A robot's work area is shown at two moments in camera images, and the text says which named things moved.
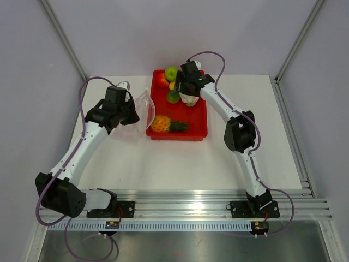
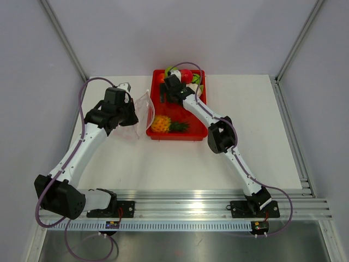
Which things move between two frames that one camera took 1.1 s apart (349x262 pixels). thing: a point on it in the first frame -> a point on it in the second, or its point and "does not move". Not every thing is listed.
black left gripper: (129, 101) does not move
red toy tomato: (161, 81) does not move
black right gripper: (180, 78) -> (163, 90)
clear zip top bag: (145, 112) does not move
